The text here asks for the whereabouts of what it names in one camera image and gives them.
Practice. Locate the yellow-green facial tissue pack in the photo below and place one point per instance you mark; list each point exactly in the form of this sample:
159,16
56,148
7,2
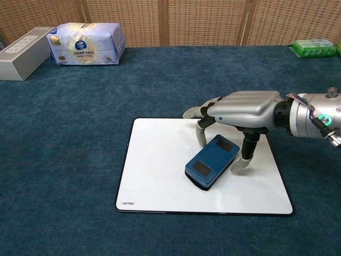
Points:
339,48

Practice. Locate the white whiteboard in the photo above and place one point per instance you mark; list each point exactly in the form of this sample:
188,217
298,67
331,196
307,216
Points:
160,165

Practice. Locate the green wet wipes pack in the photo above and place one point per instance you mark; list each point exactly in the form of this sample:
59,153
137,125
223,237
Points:
313,48

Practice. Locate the blue board eraser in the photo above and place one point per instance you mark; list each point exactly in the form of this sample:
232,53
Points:
210,162

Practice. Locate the blue carpet table mat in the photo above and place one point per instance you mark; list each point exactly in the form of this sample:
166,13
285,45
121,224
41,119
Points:
66,146

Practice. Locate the white purple tissue pack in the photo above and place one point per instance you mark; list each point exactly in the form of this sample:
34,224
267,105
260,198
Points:
85,44

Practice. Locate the woven wooden folding screen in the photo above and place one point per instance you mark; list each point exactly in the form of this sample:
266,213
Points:
199,21

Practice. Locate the long white power strip box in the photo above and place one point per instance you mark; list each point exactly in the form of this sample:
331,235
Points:
21,58

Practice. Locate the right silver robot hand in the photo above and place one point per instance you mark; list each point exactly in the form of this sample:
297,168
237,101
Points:
245,109

